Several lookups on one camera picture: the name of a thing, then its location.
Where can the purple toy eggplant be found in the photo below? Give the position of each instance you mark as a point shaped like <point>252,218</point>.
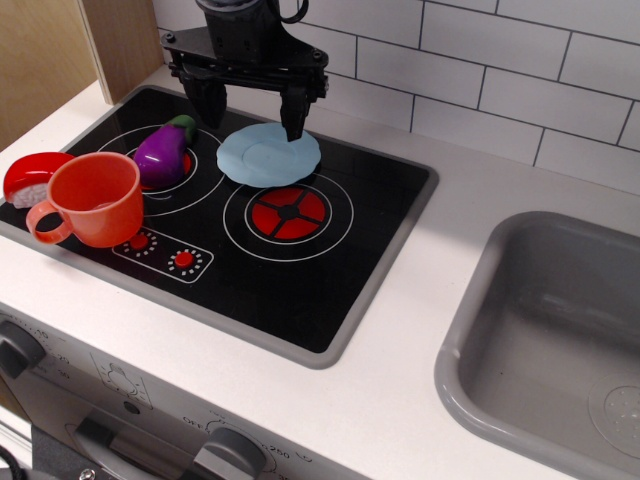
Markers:
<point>160,157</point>

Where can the grey left oven knob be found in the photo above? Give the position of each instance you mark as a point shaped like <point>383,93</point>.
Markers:
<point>20,351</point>

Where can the light blue plate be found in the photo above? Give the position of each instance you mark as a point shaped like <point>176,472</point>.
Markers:
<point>261,156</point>

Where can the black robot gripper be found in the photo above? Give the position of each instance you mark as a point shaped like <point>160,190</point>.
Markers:
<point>253,52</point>

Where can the orange plastic cup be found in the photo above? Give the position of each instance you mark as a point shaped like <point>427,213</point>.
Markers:
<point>95,197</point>

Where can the grey oven knob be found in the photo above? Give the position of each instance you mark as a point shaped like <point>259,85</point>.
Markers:
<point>229,455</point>
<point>20,351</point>

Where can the grey oven front panel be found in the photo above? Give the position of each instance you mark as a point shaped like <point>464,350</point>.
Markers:
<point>132,425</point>

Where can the wooden side panel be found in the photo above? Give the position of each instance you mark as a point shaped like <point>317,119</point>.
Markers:
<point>52,50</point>

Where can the grey right oven knob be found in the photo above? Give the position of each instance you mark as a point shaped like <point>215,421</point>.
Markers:
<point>229,455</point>

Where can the grey toy sink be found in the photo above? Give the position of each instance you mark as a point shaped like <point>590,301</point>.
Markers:
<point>542,356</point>

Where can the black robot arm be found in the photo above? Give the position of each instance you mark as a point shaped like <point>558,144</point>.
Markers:
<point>251,8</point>

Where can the red white toy sushi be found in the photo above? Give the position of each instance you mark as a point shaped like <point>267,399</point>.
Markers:
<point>26,181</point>

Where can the black toy stovetop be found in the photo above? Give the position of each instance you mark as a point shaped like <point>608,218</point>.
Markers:
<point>290,269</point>

